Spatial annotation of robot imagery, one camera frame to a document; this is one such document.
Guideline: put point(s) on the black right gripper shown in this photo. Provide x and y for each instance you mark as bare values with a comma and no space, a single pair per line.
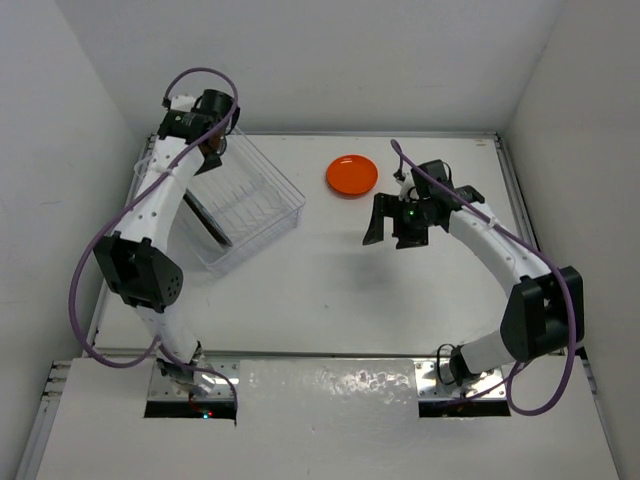
387,205

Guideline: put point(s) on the clear wire dish rack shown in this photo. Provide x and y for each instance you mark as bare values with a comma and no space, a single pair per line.
248,196

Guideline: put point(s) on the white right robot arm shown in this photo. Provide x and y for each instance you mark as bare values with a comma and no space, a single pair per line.
542,309

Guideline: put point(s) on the white front cover board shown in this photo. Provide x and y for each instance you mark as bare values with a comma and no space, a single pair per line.
315,419

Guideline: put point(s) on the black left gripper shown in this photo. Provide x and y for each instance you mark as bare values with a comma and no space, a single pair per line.
207,165

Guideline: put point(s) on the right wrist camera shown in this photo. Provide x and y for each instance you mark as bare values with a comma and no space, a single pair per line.
428,174

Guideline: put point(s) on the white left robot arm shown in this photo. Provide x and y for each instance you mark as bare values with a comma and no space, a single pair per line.
133,256

